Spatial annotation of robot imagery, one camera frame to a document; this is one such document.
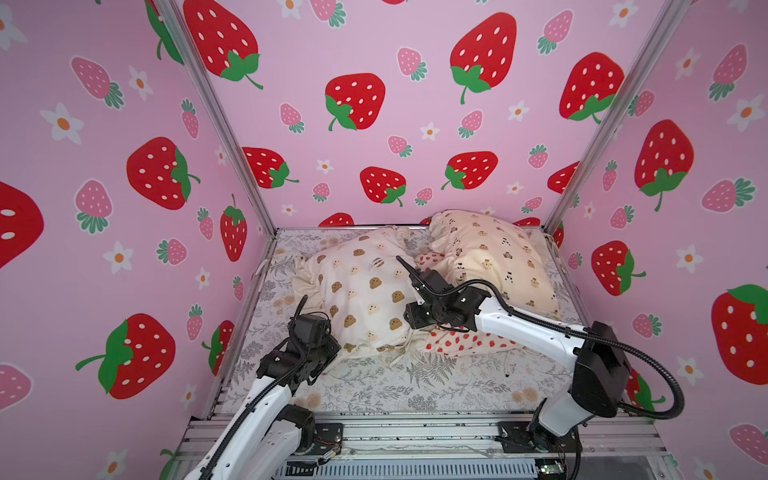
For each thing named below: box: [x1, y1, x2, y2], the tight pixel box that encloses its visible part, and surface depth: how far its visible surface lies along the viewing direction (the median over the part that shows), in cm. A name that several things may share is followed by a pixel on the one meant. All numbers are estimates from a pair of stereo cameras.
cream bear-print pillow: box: [429, 210, 559, 315], surface depth 90 cm
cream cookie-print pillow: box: [292, 228, 423, 355], surface depth 91 cm
